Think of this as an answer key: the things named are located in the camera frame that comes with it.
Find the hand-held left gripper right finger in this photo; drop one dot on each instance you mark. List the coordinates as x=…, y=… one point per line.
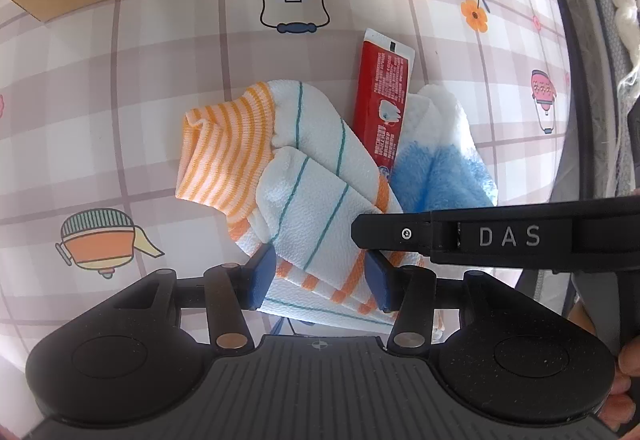
x=378, y=285

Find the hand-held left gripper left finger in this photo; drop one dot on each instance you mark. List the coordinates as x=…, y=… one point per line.
x=260, y=277

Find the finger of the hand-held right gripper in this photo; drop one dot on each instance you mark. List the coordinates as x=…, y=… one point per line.
x=390, y=232

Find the orange striped white sock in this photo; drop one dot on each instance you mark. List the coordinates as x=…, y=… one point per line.
x=310, y=180

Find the person's right hand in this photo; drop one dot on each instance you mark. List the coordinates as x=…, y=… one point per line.
x=627, y=367

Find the blue and white towel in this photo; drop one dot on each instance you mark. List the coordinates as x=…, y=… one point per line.
x=440, y=169

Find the red toothpaste tube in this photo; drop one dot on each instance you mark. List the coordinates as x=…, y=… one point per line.
x=382, y=89

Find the grey patterned mattress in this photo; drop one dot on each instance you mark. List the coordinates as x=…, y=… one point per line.
x=595, y=44

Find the checked cartoon printed sheet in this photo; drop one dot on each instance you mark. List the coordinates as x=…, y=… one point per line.
x=125, y=119

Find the white frayed quilt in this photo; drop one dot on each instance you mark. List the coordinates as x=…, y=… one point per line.
x=625, y=9

